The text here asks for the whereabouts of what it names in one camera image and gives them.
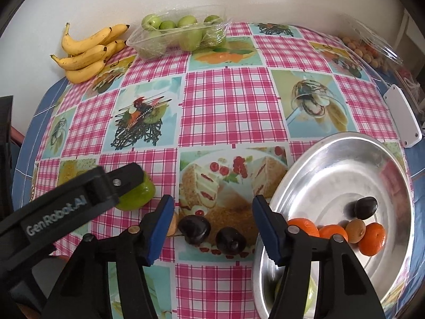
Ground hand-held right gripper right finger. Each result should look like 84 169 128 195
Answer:
252 194 387 319

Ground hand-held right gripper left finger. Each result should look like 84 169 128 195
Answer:
41 194 175 319

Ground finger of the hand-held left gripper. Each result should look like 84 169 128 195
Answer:
104 162 147 200

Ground small brown kiwi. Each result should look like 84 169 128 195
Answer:
166 211 180 237
345 219 367 244

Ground green mango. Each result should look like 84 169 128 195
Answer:
275 272 316 311
118 171 156 211

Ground dark purple plum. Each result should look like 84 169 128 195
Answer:
178 215 212 245
352 197 378 220
216 227 247 255

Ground orange tangerine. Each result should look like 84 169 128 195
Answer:
318 224 349 243
358 223 387 256
287 218 320 238

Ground silver metal plate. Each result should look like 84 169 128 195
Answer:
252 132 415 319

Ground pile of small brown fruits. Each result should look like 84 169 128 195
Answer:
342 35 394 72

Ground yellow banana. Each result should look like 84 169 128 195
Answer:
62 23 113 56
65 58 107 84
100 24 131 45
106 40 127 57
50 41 117 71

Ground pink checked printed tablecloth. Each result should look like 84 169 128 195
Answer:
31 22 415 319

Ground clear tray of green fruit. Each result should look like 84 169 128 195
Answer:
141 14 228 57

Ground white plastic device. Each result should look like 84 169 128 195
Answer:
383 85 423 148

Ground clear plastic tray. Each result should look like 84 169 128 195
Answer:
126 5 233 60

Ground clear plastic clamshell box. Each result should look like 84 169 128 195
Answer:
339 13 404 74

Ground white furniture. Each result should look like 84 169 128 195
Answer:
397 8 425 70

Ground white cord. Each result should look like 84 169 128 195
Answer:
400 73 425 107

